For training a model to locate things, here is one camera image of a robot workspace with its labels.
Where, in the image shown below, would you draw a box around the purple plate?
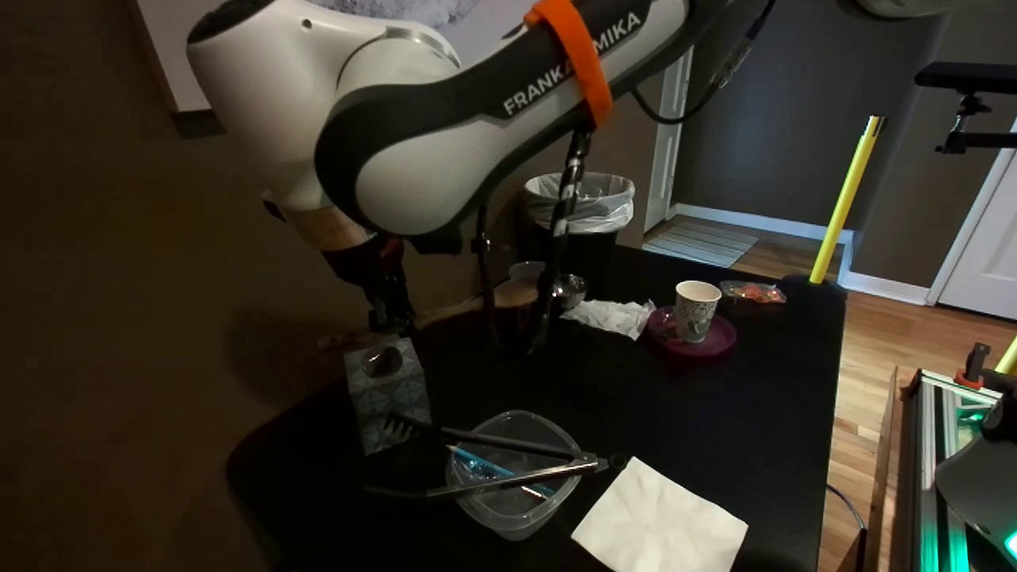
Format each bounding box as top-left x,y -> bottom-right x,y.
646,305 -> 740,365

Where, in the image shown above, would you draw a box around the grey floor mat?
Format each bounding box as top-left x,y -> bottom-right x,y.
639,212 -> 792,272

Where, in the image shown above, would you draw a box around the crumpled white napkin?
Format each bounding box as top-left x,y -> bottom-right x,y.
560,294 -> 662,344

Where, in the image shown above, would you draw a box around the aluminium frame with green light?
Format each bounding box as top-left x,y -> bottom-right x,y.
893,362 -> 1017,572

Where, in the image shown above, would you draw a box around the trash bin with white bag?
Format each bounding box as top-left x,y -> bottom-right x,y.
520,168 -> 639,255

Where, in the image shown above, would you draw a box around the white flat napkin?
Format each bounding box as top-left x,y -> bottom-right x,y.
569,453 -> 752,572

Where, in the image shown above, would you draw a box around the white paper cup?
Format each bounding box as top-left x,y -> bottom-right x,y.
669,276 -> 724,347

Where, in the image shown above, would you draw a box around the short yellow handle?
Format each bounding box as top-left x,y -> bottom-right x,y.
992,332 -> 1017,381

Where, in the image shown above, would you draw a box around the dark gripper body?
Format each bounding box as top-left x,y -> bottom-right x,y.
338,231 -> 421,337

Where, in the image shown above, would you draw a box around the teal plastic utensil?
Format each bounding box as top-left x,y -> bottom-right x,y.
445,441 -> 554,503

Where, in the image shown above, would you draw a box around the white door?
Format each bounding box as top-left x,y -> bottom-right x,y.
932,113 -> 1017,325

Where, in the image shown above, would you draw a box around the orange strap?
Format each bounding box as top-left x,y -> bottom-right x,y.
525,0 -> 617,134

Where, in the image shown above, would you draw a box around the black metal tongs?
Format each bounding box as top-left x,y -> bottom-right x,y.
363,409 -> 613,503

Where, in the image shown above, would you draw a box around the orange snack packet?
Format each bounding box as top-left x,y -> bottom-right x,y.
727,276 -> 792,310

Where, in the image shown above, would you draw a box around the white door frame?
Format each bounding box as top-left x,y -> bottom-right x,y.
639,45 -> 697,235

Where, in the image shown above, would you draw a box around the clear plastic food container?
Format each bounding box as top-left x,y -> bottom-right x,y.
443,405 -> 588,544

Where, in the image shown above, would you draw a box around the long yellow stick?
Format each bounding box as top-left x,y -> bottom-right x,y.
806,110 -> 885,284

